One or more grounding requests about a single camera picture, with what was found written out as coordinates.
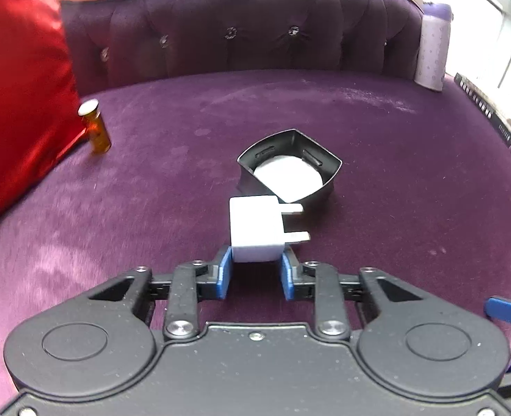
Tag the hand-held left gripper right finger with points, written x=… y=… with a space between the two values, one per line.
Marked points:
x=289 y=277

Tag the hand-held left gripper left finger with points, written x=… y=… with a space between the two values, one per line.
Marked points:
x=224 y=273

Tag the white plug adapter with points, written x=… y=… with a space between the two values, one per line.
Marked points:
x=255 y=229

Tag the black square box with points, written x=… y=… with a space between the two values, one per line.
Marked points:
x=290 y=169

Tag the purple velvet sofa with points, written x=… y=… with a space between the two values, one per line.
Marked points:
x=281 y=95

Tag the amber pill bottle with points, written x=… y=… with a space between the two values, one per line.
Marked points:
x=95 y=132

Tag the dark hardcover book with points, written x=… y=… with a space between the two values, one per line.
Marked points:
x=498 y=112

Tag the lavender drink bottle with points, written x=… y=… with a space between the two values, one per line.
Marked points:
x=433 y=47

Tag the red cushion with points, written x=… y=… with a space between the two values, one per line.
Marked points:
x=17 y=95

